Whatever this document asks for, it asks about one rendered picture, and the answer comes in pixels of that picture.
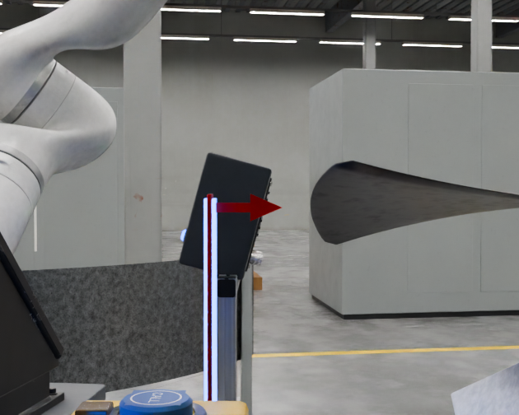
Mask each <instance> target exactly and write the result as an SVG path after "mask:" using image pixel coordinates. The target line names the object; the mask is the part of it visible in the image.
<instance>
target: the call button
mask: <svg viewBox="0 0 519 415"><path fill-rule="evenodd" d="M185 392H186V390H172V389H150V390H134V391H133V392H132V393H131V394H128V395H126V396H125V397H124V398H123V399H122V400H121V401H120V402H119V415H193V400H192V398H191V397H190V396H188V395H187V394H186V393H185Z"/></svg>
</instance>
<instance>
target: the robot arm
mask: <svg viewBox="0 0 519 415"><path fill-rule="evenodd" d="M166 2H167V0H70V1H68V2H67V3H65V4H64V5H63V6H61V7H60V8H58V9H57V10H55V11H53V12H51V13H50V14H48V15H46V16H42V17H41V18H39V19H37V20H34V21H31V22H28V23H26V24H24V25H21V26H18V27H15V28H13V29H10V30H8V31H5V32H3V33H1V34H0V120H1V121H3V122H4V124H1V123H0V232H1V233H2V236H3V238H4V240H5V241H6V242H7V245H8V247H9V249H10V251H11V252H12V254H14V253H15V251H16V247H17V246H18V244H19V242H20V240H21V237H22V235H23V233H24V231H25V229H26V226H27V224H28V222H29V220H30V218H31V216H32V214H33V211H34V210H35V207H36V205H37V203H38V201H39V199H40V196H41V194H42V193H43V191H44V187H45V185H46V184H47V183H48V181H49V179H50V177H51V176H52V175H55V174H59V173H63V172H67V171H70V170H75V169H78V168H81V167H83V166H85V165H87V164H89V163H91V162H93V161H94V160H95V159H96V158H99V157H100V156H101V155H102V154H103V153H104V152H105V151H106V150H107V149H109V148H110V146H111V143H112V142H113V140H114V138H115V134H116V117H115V113H114V111H113V110H112V108H111V107H110V105H109V104H108V102H107V101H106V100H105V99H104V98H103V97H102V96H101V95H100V94H98V93H97V92H96V91H95V90H93V89H92V88H91V87H89V86H88V85H87V84H86V83H85V82H83V81H82V80H81V79H79V78H78V77H76V76H75V75H74V74H72V73H71V72H69V71H68V70H67V69H66V68H65V67H63V66H62V65H61V64H59V63H58V62H56V61H55V60H54V56H55V55H56V54H58V53H60V52H63V51H64V50H69V49H92V50H102V49H112V48H114V47H117V46H120V45H122V44H125V43H126V42H128V41H130V40H131V39H132V38H133V37H134V36H136V35H137V34H138V33H139V32H140V31H141V30H142V29H143V28H144V27H145V26H146V25H147V24H148V23H149V22H150V20H151V19H152V18H153V17H154V16H155V15H156V14H157V13H158V12H159V11H160V10H161V8H162V7H163V6H164V5H165V3H166Z"/></svg>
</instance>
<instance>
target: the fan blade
mask: <svg viewBox="0 0 519 415"><path fill-rule="evenodd" d="M513 208H519V194H515V193H508V192H501V191H495V190H488V189H478V188H474V187H469V186H464V185H459V184H451V183H447V182H442V181H438V180H431V179H427V178H423V177H419V176H415V175H408V174H405V173H400V172H397V171H393V170H387V169H384V168H381V167H377V166H371V165H368V164H364V163H361V162H358V161H345V162H340V163H336V164H334V165H333V166H331V167H330V168H329V169H328V170H327V171H326V172H325V173H324V174H323V175H322V176H321V177H320V178H319V180H318V181H317V183H316V185H315V187H314V189H313V191H312V194H311V216H312V220H313V222H314V224H315V227H316V229H317V231H318V232H319V234H320V236H321V238H322V239H323V240H324V242H327V243H331V244H334V245H338V244H341V243H344V242H347V241H350V240H354V239H357V238H360V237H364V236H366V235H372V234H375V233H378V232H382V231H388V230H391V229H395V228H398V227H402V226H408V225H413V224H417V223H420V222H425V221H432V220H437V219H442V218H446V217H454V216H460V215H465V214H471V213H477V212H490V211H497V210H504V209H513Z"/></svg>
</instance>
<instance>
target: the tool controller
mask: <svg viewBox="0 0 519 415"><path fill-rule="evenodd" d="M271 174H272V170H271V169H270V168H268V167H265V166H260V165H256V164H253V163H249V162H247V161H241V160H237V159H235V158H231V157H228V156H223V155H219V154H216V153H213V152H209V153H208V154H207V155H206V159H205V162H204V165H203V171H202V174H201V177H200V181H199V186H198V189H197V193H196V196H195V199H194V205H193V208H192V212H191V214H190V218H189V224H188V227H187V231H186V234H185V239H184V243H183V246H182V249H181V252H180V258H179V263H180V264H182V265H185V266H188V267H191V268H197V269H200V270H203V200H204V199H205V198H207V195H208V194H213V198H216V199H217V203H250V195H251V194H253V195H254V196H256V197H259V198H262V199H264V200H266V201H268V198H267V196H268V194H269V193H270V192H269V187H270V186H272V183H273V182H271V181H272V178H270V177H271ZM262 220H263V216H262V217H259V218H256V219H254V220H253V221H251V220H250V212H217V278H218V276H219V275H220V274H226V275H227V276H230V275H237V280H242V279H243V277H244V275H245V272H247V270H248V268H250V265H251V264H253V265H256V266H259V267H260V266H261V264H262V260H263V257H264V252H261V251H258V250H255V249H253V248H254V245H255V239H256V236H258V235H259V230H260V226H261V222H262Z"/></svg>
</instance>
